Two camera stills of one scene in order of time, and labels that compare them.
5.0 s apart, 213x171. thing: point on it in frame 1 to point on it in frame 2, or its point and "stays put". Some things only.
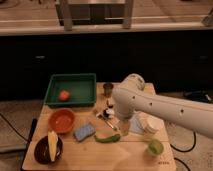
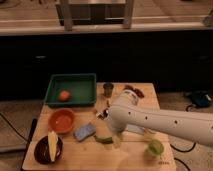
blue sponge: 84,132 stays put
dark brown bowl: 42,151 stays put
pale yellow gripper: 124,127 to 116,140
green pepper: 114,138 stays put
